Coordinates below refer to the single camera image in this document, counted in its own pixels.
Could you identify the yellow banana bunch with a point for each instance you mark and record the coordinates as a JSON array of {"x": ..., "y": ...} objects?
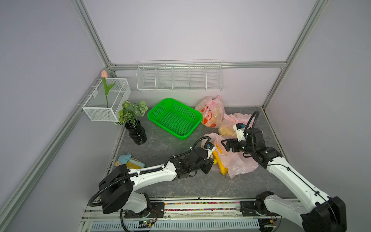
[{"x": 217, "y": 160}]

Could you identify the yellow white work glove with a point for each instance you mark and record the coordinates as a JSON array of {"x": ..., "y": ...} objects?
[{"x": 131, "y": 163}]

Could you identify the white wire shelf back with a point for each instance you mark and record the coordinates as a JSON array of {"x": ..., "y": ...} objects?
[{"x": 180, "y": 75}]

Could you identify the pink artificial tulip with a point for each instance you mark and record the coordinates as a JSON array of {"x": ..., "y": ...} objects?
[{"x": 107, "y": 88}]

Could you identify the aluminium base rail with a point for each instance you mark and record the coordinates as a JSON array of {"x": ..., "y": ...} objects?
[{"x": 189, "y": 215}]

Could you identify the black plant vase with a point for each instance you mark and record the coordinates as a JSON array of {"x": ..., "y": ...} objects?
[{"x": 136, "y": 132}]

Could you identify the white wire basket left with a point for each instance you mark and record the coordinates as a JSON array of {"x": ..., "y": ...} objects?
[{"x": 105, "y": 102}]

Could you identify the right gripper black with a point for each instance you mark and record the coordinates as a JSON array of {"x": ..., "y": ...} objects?
[{"x": 234, "y": 145}]

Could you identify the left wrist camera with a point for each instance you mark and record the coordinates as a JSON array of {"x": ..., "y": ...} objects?
[{"x": 209, "y": 147}]

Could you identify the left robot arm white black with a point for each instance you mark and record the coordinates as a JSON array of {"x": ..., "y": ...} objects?
[{"x": 119, "y": 190}]

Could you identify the green plastic basket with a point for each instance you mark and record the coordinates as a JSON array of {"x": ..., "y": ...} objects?
[{"x": 175, "y": 118}]

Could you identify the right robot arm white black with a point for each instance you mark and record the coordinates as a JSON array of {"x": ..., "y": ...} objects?
[{"x": 316, "y": 212}]

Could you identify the printed pink plastic bag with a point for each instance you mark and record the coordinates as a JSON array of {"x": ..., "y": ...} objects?
[
  {"x": 229, "y": 121},
  {"x": 212, "y": 110}
]

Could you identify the plain pink plastic bag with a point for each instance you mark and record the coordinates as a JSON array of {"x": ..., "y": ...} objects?
[{"x": 235, "y": 162}]

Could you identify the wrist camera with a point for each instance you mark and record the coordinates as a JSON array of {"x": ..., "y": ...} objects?
[
  {"x": 239, "y": 128},
  {"x": 209, "y": 147}
]

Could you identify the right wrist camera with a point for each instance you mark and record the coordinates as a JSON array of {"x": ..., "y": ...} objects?
[{"x": 239, "y": 128}]

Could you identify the green potted plant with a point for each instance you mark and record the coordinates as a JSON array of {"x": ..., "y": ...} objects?
[{"x": 130, "y": 113}]

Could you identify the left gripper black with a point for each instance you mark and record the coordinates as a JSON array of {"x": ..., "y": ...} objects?
[{"x": 207, "y": 162}]

